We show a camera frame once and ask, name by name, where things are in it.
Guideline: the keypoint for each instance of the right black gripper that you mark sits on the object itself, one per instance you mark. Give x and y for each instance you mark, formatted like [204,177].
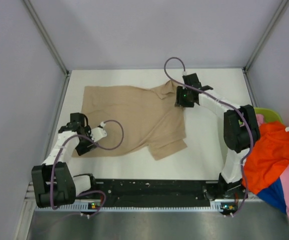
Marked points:
[180,90]

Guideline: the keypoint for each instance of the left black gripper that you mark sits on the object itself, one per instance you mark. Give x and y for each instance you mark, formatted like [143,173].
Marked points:
[81,149]

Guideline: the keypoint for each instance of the beige t shirt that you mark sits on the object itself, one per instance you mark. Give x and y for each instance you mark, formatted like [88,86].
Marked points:
[135,118]

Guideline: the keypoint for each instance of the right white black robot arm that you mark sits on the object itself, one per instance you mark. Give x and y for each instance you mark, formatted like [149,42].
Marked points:
[240,128]

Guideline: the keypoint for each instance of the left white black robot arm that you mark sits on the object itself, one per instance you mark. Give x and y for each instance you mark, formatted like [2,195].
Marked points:
[53,183]

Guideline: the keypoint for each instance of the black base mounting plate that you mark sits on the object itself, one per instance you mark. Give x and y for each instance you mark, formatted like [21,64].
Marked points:
[151,193]

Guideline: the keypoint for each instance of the green plastic basket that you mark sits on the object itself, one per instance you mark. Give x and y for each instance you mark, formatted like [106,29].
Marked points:
[269,115]

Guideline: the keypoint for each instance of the orange t shirt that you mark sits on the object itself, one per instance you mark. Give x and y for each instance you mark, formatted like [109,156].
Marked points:
[269,157]

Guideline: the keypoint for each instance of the blue t shirt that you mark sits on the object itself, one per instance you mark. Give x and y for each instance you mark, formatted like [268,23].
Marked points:
[274,196]

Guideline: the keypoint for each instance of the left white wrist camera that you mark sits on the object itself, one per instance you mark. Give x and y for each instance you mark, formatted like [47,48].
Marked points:
[98,132]

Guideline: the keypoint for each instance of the grey slotted cable duct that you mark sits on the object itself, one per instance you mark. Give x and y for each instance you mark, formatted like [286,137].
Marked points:
[89,207]

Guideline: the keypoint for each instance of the left aluminium frame post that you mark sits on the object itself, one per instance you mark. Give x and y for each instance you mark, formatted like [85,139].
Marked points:
[44,35]

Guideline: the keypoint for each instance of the aluminium frame post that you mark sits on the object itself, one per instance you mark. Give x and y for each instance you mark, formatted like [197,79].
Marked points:
[44,35]
[274,20]

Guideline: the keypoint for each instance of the right aluminium frame post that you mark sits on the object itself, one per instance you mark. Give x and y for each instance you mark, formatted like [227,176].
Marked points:
[274,20]

